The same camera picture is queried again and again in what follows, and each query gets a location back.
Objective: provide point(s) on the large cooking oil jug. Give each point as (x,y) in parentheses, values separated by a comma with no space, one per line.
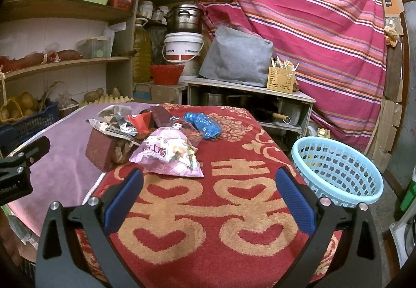
(142,58)

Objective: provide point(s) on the cardboard box under basin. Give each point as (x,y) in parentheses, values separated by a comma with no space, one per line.
(158,94)

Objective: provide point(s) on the dark red rectangular box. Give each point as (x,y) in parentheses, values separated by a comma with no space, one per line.
(105,152)

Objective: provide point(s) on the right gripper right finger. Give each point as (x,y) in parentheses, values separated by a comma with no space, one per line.
(356,261)

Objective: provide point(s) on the yellow egg carton tray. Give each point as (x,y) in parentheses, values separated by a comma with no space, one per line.
(105,99)

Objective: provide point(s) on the red plastic basin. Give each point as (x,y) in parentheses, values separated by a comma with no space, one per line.
(166,74)

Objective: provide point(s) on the yellow chopstick holder box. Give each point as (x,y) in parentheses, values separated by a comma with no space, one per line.
(281,76)

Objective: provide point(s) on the white plastic bucket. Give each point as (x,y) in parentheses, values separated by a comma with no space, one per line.
(182,47)

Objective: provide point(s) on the grey cloth covered appliance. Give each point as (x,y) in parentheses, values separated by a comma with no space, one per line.
(237,57)

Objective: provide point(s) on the red small basket on shelf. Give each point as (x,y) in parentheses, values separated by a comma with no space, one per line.
(124,5)

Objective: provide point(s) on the steel cooking pot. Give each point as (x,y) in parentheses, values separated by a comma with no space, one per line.
(185,18)

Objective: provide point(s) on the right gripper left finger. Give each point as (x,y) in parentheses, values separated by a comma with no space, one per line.
(60,261)

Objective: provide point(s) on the striped pink curtain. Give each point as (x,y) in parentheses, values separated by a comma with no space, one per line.
(339,49)

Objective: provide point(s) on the purple table cloth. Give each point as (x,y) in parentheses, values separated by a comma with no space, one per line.
(65,174)

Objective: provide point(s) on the red foil snack bag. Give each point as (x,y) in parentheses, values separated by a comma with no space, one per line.
(143,123)

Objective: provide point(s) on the dark blue plastic crate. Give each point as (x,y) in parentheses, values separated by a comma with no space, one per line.
(14,134)

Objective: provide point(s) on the grey paper trash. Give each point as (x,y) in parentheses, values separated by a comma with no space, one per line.
(113,121)

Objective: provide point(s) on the pink snack bag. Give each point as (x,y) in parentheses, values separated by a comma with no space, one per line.
(168,152)

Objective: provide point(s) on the grey low cabinet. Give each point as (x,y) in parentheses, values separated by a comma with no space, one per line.
(275,111)

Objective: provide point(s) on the clear plastic container on shelf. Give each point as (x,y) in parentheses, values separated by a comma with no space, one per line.
(95,47)

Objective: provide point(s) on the red gold patterned towel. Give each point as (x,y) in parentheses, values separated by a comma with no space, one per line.
(229,228)

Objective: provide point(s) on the light blue plastic basket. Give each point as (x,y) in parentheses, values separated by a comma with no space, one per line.
(335,170)

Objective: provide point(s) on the wooden corner shelf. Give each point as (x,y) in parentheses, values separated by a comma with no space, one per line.
(29,26)

